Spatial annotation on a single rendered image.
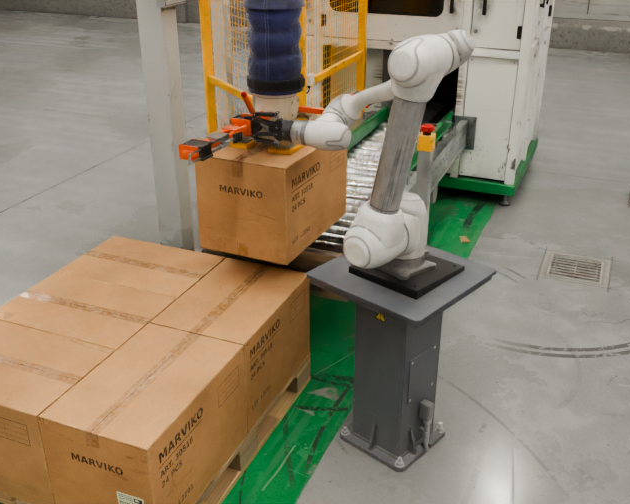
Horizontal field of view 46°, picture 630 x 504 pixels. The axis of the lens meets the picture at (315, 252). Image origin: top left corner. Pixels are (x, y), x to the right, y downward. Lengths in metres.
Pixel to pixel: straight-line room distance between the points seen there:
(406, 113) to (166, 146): 2.19
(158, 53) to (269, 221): 1.53
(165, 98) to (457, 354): 2.03
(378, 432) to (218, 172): 1.18
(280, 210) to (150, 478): 1.09
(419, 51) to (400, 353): 1.10
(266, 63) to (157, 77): 1.31
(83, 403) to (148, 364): 0.27
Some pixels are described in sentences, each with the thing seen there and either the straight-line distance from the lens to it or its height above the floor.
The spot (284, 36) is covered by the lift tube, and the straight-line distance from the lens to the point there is 2.90.
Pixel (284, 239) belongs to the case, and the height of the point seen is 0.79.
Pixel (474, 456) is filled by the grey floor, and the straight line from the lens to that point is 3.07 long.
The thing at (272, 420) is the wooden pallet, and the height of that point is 0.02.
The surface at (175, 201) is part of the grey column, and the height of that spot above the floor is 0.40.
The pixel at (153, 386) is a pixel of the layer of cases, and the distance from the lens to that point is 2.50.
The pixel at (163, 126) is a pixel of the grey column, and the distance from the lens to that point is 4.19.
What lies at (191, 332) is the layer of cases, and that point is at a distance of 2.76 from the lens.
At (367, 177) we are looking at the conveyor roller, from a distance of 4.20.
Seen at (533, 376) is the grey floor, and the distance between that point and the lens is 3.57.
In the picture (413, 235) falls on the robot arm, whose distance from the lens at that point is 2.54.
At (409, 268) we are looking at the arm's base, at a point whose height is 0.80.
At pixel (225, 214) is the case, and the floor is 0.84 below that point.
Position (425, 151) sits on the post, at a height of 0.93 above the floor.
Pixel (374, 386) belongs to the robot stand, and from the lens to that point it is 2.87.
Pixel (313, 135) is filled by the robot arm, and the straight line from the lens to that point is 2.66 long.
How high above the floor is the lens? 1.98
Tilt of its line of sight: 26 degrees down
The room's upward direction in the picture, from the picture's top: straight up
